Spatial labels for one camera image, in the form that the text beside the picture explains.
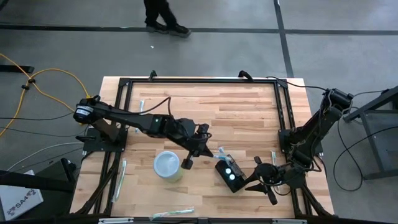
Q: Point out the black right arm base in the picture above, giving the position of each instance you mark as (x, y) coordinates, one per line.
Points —
(284, 137)

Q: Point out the black floor bar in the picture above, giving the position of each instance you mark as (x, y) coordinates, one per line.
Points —
(15, 69)

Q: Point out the black aluminium table frame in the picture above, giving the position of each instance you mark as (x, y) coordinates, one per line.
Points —
(202, 81)

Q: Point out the white printed box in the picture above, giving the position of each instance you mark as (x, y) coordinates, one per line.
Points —
(18, 202)

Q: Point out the green disinfecting wipes canister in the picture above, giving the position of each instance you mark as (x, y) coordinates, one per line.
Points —
(167, 165)

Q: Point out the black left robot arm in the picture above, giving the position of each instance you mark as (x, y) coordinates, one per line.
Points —
(130, 119)

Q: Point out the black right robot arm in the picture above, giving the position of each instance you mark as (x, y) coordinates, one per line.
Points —
(311, 133)

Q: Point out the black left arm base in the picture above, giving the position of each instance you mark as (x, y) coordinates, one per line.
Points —
(93, 143)

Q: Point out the blue mouthwash bottle white cap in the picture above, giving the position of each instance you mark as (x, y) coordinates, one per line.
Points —
(228, 170)
(232, 177)

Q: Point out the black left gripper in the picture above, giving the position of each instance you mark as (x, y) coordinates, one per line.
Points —
(189, 133)

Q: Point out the green toothbrush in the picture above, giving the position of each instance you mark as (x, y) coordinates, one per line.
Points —
(119, 180)
(274, 157)
(174, 212)

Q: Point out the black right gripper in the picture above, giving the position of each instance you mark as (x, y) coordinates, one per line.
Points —
(269, 174)

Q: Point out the dark grey metal cart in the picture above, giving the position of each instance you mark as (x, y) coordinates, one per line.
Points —
(377, 146)

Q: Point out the blue toothbrush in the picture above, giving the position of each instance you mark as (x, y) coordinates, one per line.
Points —
(221, 150)
(142, 105)
(222, 157)

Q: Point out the person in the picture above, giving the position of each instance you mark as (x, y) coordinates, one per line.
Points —
(155, 12)

